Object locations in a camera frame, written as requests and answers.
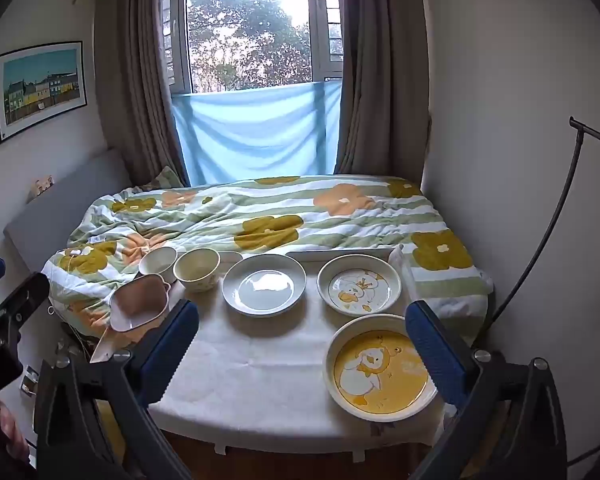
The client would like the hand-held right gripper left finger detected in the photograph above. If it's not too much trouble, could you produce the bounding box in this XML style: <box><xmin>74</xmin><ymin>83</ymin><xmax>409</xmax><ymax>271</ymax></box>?
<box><xmin>32</xmin><ymin>299</ymin><xmax>201</xmax><ymax>480</ymax></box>

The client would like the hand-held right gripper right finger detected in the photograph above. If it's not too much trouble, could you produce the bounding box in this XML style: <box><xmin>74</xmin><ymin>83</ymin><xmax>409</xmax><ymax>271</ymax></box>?
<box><xmin>405</xmin><ymin>300</ymin><xmax>568</xmax><ymax>480</ymax></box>

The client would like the pink bowl with handles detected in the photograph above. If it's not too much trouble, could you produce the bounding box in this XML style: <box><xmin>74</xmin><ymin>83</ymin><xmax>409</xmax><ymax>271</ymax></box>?
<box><xmin>109</xmin><ymin>273</ymin><xmax>172</xmax><ymax>333</ymax></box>

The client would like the person's left hand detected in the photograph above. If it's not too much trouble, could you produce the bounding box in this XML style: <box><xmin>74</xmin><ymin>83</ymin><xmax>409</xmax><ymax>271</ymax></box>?
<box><xmin>0</xmin><ymin>400</ymin><xmax>31</xmax><ymax>463</ymax></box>

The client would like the yellow duck plate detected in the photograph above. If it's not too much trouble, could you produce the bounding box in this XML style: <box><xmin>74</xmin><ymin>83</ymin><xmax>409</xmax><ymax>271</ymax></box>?
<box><xmin>323</xmin><ymin>314</ymin><xmax>438</xmax><ymax>422</ymax></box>

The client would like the cream round bowl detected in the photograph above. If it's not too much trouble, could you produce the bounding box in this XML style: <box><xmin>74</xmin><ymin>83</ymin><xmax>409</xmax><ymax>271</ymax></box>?
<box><xmin>173</xmin><ymin>248</ymin><xmax>221</xmax><ymax>294</ymax></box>

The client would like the white ribbed bowl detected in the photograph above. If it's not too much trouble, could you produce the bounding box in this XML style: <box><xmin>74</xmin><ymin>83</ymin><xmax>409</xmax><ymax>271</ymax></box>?
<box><xmin>138</xmin><ymin>246</ymin><xmax>178</xmax><ymax>285</ymax></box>

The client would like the grey padded headboard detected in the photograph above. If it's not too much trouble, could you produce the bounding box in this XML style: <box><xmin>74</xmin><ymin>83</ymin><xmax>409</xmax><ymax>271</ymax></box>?
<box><xmin>4</xmin><ymin>147</ymin><xmax>133</xmax><ymax>273</ymax></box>

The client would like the white duck plate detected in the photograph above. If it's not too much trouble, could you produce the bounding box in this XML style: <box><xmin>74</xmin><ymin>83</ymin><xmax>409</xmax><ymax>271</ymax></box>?
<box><xmin>317</xmin><ymin>255</ymin><xmax>402</xmax><ymax>317</ymax></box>

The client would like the plain grey-white plate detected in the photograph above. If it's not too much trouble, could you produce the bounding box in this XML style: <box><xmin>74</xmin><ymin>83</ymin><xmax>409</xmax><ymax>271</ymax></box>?
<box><xmin>222</xmin><ymin>254</ymin><xmax>307</xmax><ymax>317</ymax></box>

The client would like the green striped pillow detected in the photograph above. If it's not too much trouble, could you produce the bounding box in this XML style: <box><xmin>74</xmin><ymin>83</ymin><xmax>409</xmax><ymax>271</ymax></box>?
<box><xmin>140</xmin><ymin>165</ymin><xmax>183</xmax><ymax>193</ymax></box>

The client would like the floral striped blanket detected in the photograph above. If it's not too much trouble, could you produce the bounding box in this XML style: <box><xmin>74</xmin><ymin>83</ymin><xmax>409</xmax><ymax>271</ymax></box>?
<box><xmin>42</xmin><ymin>175</ymin><xmax>495</xmax><ymax>351</ymax></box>

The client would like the light blue cloth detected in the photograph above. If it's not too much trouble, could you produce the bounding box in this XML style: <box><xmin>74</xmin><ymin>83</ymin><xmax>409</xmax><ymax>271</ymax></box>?
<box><xmin>171</xmin><ymin>79</ymin><xmax>342</xmax><ymax>187</ymax></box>

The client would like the brown curtain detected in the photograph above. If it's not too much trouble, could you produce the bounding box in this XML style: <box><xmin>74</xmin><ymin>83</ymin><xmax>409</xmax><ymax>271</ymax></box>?
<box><xmin>94</xmin><ymin>0</ymin><xmax>191</xmax><ymax>191</ymax></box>
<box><xmin>335</xmin><ymin>0</ymin><xmax>431</xmax><ymax>183</ymax></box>

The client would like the window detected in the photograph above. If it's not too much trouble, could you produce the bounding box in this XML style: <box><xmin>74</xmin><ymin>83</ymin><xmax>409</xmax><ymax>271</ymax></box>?
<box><xmin>160</xmin><ymin>0</ymin><xmax>343</xmax><ymax>96</ymax></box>

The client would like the wall power outlet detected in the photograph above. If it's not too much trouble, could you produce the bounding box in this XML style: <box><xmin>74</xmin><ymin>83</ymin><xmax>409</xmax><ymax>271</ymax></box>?
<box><xmin>20</xmin><ymin>366</ymin><xmax>42</xmax><ymax>396</ymax></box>

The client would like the white cable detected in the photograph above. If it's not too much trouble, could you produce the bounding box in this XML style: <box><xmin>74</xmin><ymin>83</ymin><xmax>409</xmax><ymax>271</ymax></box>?
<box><xmin>47</xmin><ymin>246</ymin><xmax>88</xmax><ymax>321</ymax></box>

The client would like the framed wall picture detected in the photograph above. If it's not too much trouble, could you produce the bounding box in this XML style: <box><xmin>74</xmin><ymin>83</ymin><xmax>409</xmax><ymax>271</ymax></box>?
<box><xmin>0</xmin><ymin>40</ymin><xmax>88</xmax><ymax>146</ymax></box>

